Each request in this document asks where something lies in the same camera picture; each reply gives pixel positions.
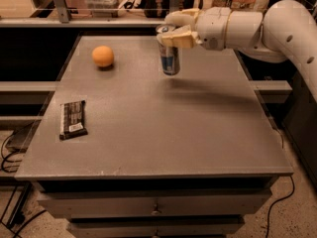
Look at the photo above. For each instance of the dark wrapped snack bar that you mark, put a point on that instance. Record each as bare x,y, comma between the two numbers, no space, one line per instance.
72,120

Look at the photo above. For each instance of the silver redbull can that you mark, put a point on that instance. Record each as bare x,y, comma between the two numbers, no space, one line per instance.
168,55

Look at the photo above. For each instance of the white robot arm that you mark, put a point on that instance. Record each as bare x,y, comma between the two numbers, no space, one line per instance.
286,31

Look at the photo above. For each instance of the round drawer knob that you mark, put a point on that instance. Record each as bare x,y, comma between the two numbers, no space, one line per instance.
156,212

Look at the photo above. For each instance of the grey drawer cabinet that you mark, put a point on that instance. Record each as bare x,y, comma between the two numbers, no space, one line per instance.
197,145

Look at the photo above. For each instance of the metal shelf rail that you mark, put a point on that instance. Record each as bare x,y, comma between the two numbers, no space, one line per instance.
82,21

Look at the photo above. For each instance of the orange fruit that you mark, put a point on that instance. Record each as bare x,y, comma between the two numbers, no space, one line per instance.
103,56

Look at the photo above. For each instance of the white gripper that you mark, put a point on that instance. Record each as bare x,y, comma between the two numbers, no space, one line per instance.
213,29

